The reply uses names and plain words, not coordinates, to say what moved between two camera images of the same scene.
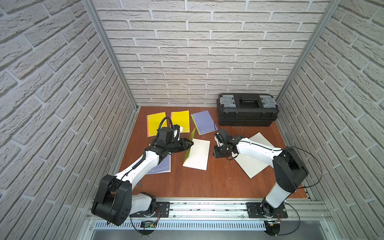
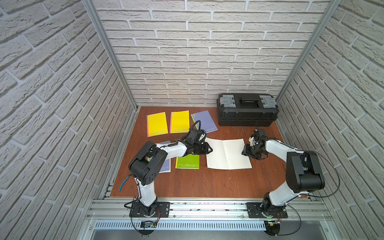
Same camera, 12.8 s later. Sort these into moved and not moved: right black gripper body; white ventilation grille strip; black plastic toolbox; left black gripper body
Moved: left black gripper body; right black gripper body
Not moved: black plastic toolbox; white ventilation grille strip
